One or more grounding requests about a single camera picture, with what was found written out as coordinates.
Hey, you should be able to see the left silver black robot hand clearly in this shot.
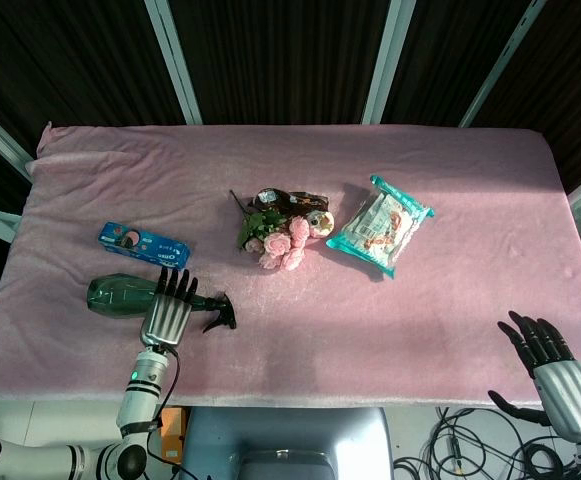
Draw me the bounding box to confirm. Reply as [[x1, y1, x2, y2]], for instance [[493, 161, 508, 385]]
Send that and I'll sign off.
[[140, 266, 199, 351]]

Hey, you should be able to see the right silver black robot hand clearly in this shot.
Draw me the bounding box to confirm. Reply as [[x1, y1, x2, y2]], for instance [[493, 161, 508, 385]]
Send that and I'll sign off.
[[487, 310, 581, 444]]

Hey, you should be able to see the green spray bottle black nozzle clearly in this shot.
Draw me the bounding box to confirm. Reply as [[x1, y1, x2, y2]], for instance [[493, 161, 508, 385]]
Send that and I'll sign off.
[[86, 272, 238, 335]]

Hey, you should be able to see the blue Oreo cookie box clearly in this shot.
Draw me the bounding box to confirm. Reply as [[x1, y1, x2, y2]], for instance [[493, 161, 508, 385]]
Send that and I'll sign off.
[[95, 221, 192, 269]]

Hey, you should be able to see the orange box under table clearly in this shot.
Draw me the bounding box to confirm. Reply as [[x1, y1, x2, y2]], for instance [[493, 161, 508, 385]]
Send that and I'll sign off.
[[159, 407, 187, 464]]

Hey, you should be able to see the pink fleece table cloth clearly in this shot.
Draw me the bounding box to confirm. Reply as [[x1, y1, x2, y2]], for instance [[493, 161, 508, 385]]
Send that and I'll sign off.
[[0, 122, 581, 409]]

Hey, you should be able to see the pink artificial rose bouquet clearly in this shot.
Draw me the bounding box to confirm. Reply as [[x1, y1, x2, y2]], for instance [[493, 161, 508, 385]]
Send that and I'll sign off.
[[229, 189, 312, 272]]

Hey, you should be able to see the brown crumpled snack wrapper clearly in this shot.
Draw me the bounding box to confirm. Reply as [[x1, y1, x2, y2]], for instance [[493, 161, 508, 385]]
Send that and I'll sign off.
[[249, 187, 335, 241]]

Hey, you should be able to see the grey blue robot torso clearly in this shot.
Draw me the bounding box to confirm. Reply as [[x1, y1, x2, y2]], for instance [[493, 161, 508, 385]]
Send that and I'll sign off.
[[182, 405, 396, 480]]

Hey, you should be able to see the teal clear snack package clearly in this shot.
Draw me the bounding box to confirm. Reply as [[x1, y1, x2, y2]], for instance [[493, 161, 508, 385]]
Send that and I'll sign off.
[[325, 173, 436, 279]]

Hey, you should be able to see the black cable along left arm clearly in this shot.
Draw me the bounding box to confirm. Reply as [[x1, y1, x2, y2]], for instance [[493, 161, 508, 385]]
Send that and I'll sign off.
[[145, 344, 196, 480]]

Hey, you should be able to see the black cable bundle on floor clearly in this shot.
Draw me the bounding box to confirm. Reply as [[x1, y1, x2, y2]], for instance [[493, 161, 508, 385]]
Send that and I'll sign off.
[[392, 405, 580, 480]]

